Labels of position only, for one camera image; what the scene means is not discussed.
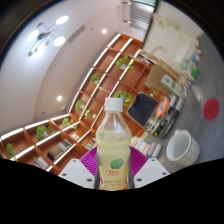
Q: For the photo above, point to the white patterned mug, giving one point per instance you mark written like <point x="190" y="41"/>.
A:
<point x="186" y="153"/>

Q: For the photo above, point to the round recessed ceiling light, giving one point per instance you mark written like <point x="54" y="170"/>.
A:
<point x="59" y="98"/>
<point x="104" y="31"/>

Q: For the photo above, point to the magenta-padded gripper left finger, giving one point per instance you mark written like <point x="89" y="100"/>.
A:
<point x="76" y="172"/>

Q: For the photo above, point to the tall white green carton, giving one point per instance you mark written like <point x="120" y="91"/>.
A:
<point x="171" y="85"/>

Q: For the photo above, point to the branched ceiling lamp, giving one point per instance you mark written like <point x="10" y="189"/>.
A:
<point x="45" y="36"/>

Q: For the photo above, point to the ceiling air vent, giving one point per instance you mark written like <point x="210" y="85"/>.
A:
<point x="77" y="33"/>

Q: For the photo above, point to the small green white box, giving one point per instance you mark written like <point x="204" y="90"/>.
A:
<point x="192" y="70"/>

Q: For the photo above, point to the orange wooden shelf unit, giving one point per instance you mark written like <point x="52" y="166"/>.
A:
<point x="106" y="66"/>

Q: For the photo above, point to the grey curtain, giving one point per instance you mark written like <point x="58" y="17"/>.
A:
<point x="141" y="11"/>

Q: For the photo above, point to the stack of dark books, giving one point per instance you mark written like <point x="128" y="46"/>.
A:
<point x="165" y="116"/>

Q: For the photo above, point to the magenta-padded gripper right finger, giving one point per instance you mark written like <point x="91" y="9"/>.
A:
<point x="151" y="171"/>

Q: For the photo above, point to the clear bottle of pale drink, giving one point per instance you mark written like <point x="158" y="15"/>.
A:
<point x="113" y="150"/>

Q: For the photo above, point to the brown chair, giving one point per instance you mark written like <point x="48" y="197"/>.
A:
<point x="158" y="78"/>

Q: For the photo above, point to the flat round red coaster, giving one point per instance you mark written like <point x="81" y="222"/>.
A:
<point x="211" y="109"/>

